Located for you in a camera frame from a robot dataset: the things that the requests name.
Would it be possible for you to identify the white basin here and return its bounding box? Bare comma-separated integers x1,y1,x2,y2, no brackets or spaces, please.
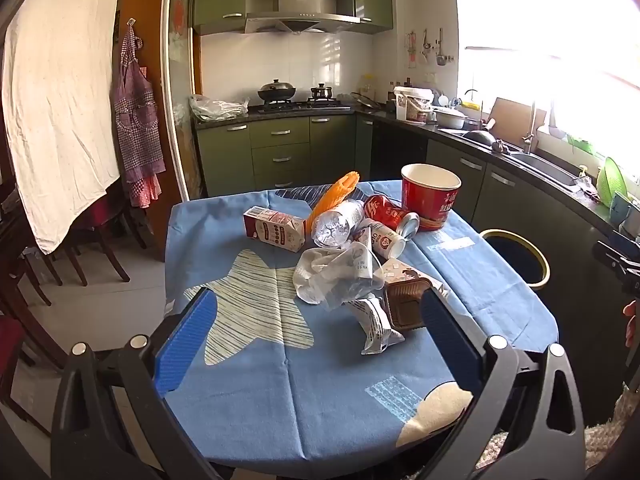
434,107,470,131

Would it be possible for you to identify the crushed clear plastic bottle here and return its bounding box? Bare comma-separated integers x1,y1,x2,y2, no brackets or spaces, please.
311,199,366,248

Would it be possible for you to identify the black wok with lid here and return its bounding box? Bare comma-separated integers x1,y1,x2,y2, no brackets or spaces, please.
257,79,297,103

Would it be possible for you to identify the steel sink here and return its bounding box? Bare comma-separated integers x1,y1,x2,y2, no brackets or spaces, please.
510,152,581,186

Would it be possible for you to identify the dish rack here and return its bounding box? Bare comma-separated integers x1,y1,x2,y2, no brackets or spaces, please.
432,89,483,111

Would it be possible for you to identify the red paper bucket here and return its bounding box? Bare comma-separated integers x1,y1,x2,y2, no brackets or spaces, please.
401,163,462,232

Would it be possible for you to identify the bright window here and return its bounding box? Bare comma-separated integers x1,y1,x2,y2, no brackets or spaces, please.
452,0,640,171

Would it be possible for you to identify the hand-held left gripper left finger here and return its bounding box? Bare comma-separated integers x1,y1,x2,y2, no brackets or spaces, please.
50,287,236,480

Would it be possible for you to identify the brown cutting board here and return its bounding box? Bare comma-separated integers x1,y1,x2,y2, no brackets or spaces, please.
487,97,548,146

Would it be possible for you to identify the person's right forearm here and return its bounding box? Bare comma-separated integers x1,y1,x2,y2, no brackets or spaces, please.
582,382,640,471

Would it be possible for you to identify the printed paper box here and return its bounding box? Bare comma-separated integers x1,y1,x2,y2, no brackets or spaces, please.
382,259,451,293

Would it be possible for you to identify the white and red milk carton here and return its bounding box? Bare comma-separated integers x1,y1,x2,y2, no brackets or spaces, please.
243,206,307,253

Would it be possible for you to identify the glass pot lid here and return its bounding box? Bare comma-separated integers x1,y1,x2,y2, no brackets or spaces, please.
350,92,383,111

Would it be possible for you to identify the green plastic colander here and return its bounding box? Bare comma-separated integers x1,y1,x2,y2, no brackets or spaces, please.
597,156,628,208

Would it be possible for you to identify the small white plastic cup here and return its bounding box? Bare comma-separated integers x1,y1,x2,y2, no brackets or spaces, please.
367,220,407,261

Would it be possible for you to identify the dark wooden chair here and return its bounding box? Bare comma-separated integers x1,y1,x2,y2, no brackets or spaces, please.
0,160,63,307
0,280,71,436
60,175,132,287

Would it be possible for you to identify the orange snack bag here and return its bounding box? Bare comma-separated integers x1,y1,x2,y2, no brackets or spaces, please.
306,172,362,233

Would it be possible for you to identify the gas stove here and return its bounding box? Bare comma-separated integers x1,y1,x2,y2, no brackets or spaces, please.
249,100,353,113

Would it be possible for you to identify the crushed red drink can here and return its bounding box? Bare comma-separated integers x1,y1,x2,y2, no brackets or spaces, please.
363,194,421,238

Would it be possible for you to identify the steel faucet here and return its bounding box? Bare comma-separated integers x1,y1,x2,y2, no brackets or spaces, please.
522,100,551,155

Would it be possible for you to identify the blue patterned tablecloth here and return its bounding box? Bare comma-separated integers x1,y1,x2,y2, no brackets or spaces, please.
164,180,560,466

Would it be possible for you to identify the person's right hand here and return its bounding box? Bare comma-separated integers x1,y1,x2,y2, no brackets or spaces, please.
623,300,640,347

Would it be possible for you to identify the teal mug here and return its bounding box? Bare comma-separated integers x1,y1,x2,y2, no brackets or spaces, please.
609,192,633,226

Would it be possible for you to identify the white hanging sheet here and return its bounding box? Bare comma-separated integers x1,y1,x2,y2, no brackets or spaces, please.
2,0,128,256

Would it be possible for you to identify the clear plastic bag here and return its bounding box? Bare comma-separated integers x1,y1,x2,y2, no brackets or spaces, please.
189,94,250,122

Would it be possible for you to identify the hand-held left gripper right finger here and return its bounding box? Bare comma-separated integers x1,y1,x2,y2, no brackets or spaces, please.
420,287,586,480

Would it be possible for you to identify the glass sliding door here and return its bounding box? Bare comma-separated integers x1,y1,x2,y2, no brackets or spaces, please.
160,0,203,201

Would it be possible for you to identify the dark blue yellow-rimmed bin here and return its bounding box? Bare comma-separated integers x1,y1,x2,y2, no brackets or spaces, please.
480,229,551,291

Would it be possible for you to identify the brown plastic tray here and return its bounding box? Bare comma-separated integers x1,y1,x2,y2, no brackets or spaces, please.
382,279,433,331

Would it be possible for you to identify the silver printed food packet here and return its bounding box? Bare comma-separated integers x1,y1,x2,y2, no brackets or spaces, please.
352,296,406,356

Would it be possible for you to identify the green plastic basin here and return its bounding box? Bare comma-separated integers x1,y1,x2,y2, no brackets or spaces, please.
566,134,597,157

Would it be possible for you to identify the white plastic bucket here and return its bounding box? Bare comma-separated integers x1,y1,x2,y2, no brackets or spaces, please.
393,86,435,123

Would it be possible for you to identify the checked hanging apron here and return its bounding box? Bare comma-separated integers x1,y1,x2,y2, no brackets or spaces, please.
112,22,167,209

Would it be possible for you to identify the white mug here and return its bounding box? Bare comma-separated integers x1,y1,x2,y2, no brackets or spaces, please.
620,205,640,241

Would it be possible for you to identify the clear plastic wrap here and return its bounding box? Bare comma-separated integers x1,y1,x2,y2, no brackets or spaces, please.
292,242,386,311

